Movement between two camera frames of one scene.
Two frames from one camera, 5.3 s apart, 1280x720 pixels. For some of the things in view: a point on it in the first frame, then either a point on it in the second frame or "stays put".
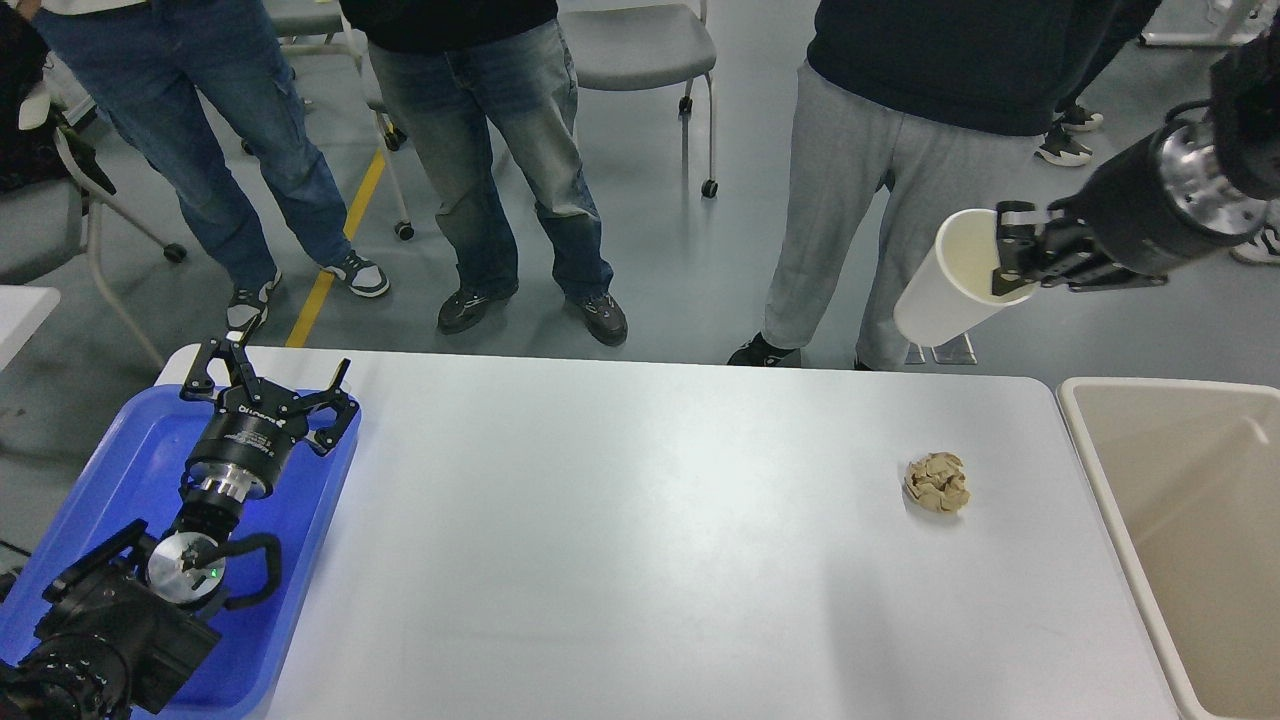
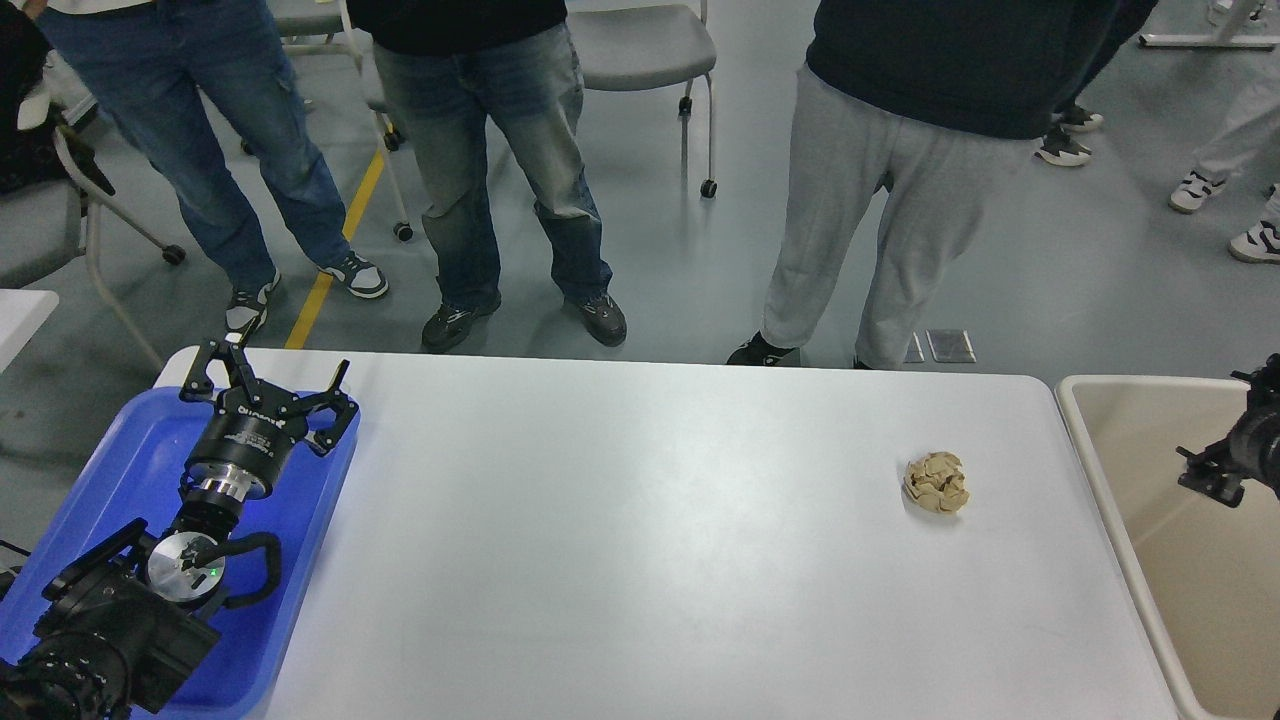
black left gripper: x=255 y=424 stays put
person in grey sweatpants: x=939 y=100 stays put
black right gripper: x=1155 y=203 → x=1254 y=443
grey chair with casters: x=626 y=47 stays put
